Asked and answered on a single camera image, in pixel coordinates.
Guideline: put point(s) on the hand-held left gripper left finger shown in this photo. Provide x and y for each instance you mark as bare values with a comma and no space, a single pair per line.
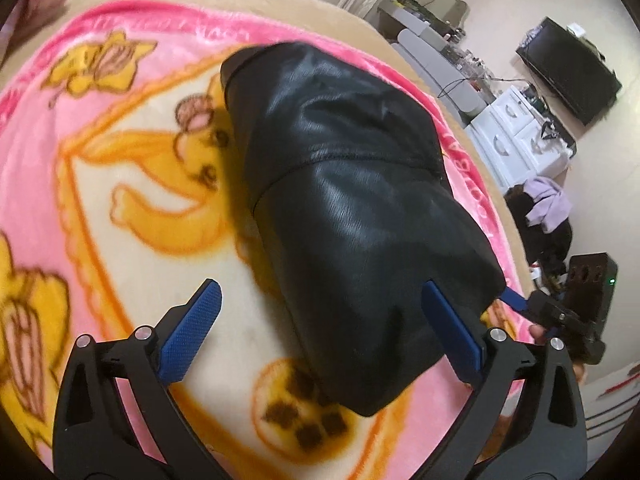
192,335

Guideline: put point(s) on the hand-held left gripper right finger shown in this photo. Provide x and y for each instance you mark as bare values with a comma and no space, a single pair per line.
452,335

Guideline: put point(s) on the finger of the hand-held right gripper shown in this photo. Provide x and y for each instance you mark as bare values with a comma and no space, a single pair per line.
547,312

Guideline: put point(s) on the black leather jacket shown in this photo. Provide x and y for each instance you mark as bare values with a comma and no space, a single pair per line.
350,210

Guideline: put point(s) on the dark clothes heap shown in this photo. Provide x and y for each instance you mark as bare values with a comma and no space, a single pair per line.
547,250

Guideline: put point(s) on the person's right hand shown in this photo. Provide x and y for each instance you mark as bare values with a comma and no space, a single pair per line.
536,333

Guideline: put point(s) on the purple cloth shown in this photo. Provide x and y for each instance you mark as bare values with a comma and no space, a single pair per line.
550,205

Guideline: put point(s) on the pink cartoon printed blanket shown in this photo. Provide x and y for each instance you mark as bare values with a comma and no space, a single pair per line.
125,185

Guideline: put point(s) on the white dresser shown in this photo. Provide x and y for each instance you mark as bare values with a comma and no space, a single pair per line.
520,140

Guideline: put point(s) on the black television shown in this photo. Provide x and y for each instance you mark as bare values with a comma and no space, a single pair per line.
570,70

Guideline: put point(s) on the grey vanity desk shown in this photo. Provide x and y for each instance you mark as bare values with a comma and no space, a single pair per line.
435,55

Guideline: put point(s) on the arched vanity mirror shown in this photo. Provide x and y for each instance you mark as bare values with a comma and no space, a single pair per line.
454,10

